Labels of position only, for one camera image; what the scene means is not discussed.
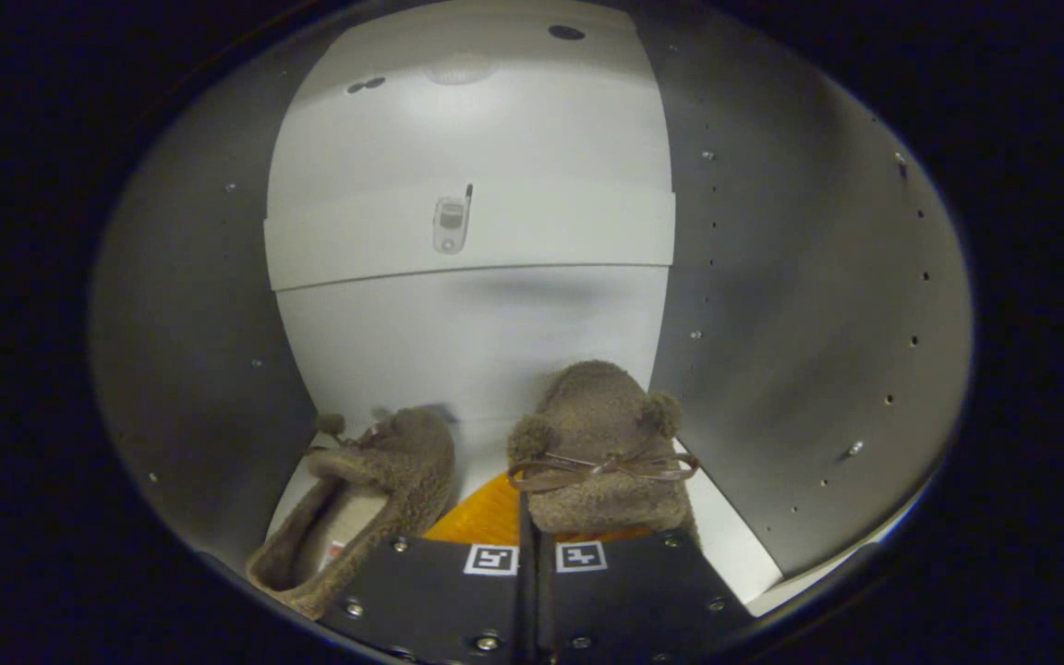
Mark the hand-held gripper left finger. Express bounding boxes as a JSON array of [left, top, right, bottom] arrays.
[[318, 473, 533, 665]]

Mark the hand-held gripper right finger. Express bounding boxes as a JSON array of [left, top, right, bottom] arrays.
[[532, 526, 756, 665]]

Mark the brown fluffy shoe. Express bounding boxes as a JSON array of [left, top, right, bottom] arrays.
[[246, 405, 457, 620], [506, 360, 701, 546]]

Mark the grey shoe cabinet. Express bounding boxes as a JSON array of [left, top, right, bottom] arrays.
[[89, 0, 974, 615]]

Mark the white cabinet shelf board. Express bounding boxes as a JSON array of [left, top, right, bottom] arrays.
[[264, 175, 677, 293]]

